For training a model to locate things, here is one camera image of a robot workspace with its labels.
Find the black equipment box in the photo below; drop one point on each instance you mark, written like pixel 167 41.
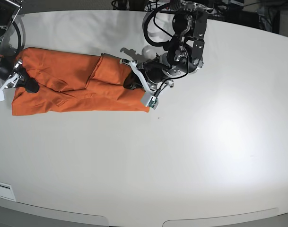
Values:
pixel 254 20

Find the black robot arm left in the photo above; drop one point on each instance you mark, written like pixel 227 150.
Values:
pixel 184 50

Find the orange T-shirt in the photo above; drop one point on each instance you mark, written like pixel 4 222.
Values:
pixel 75 82

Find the white label sticker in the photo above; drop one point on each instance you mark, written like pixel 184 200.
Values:
pixel 6 192

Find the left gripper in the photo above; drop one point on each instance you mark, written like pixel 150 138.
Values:
pixel 154 71

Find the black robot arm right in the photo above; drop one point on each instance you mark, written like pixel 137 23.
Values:
pixel 9 9

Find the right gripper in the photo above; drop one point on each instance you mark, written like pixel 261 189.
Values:
pixel 20 78

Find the white power strip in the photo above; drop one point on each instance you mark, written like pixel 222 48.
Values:
pixel 152 5

